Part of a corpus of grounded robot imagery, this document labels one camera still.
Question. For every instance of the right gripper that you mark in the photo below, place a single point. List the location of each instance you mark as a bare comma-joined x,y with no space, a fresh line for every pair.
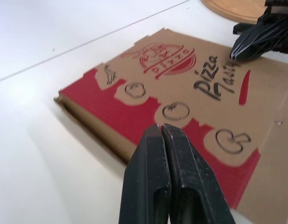
278,10

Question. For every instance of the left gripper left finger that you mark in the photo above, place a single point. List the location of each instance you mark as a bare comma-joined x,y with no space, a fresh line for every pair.
144,177

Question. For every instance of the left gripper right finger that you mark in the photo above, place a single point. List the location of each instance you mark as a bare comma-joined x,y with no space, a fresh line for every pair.
195,186

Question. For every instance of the round wooden pizza peel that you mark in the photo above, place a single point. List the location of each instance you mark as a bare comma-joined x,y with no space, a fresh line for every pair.
237,8

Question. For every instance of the brown and red pizza box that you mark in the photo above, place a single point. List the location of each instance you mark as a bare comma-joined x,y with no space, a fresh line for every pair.
181,77

